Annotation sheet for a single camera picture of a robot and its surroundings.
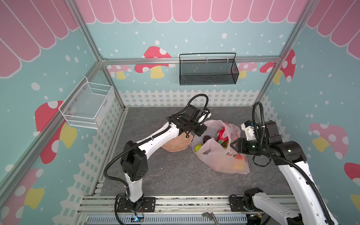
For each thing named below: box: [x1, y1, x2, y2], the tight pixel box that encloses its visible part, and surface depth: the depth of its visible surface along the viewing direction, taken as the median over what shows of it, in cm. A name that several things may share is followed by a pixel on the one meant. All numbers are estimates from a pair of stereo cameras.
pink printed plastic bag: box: [190, 119, 251, 175], surface depth 83 cm
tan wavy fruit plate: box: [161, 131, 194, 152], surface depth 96 cm
